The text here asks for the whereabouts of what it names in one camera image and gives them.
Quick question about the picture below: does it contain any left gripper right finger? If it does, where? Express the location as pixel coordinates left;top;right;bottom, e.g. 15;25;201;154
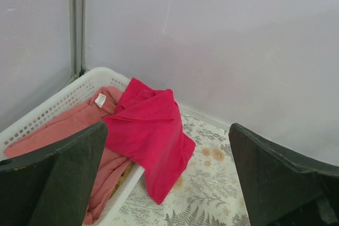
229;123;338;225

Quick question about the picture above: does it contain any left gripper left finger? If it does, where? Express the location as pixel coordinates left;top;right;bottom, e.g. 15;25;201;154
1;122;108;225

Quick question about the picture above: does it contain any salmon pink cloth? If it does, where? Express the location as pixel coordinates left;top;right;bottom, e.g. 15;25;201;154
4;86;133;225

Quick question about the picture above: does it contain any floral table mat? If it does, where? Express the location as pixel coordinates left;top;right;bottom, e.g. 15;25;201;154
110;113;250;226

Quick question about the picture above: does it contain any white plastic basket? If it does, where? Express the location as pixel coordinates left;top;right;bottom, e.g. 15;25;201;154
1;67;144;226

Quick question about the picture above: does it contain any magenta cloth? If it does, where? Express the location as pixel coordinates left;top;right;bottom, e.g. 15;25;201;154
104;78;195;204

